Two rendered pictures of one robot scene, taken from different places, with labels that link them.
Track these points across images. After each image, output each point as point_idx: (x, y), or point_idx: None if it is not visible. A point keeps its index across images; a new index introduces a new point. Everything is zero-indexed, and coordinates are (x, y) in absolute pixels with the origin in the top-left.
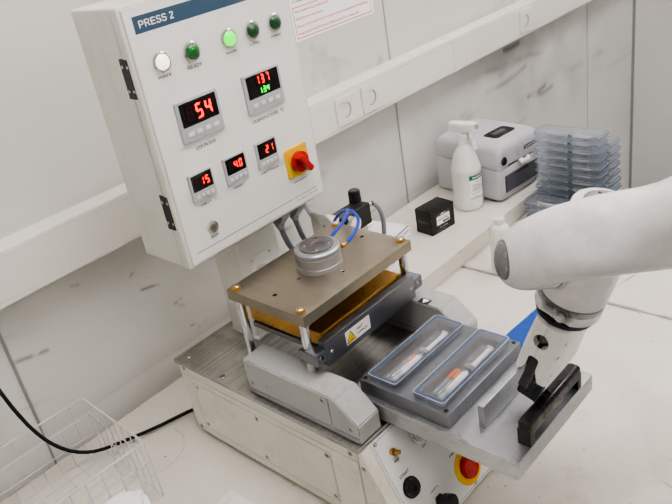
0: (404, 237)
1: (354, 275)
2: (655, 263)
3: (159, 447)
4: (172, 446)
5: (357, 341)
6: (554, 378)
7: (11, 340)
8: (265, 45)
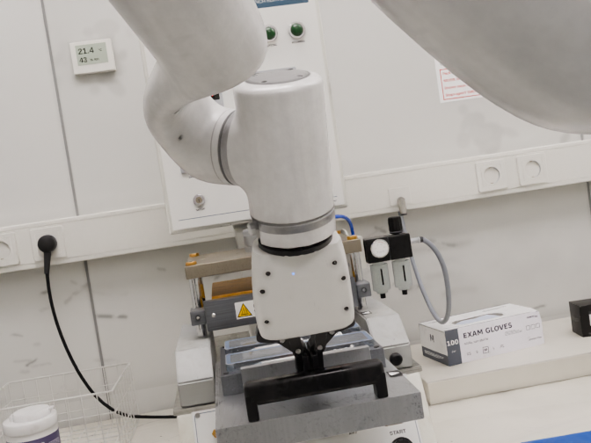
0: (527, 322)
1: None
2: (165, 77)
3: (166, 430)
4: (174, 432)
5: (254, 321)
6: (287, 336)
7: (98, 296)
8: (284, 48)
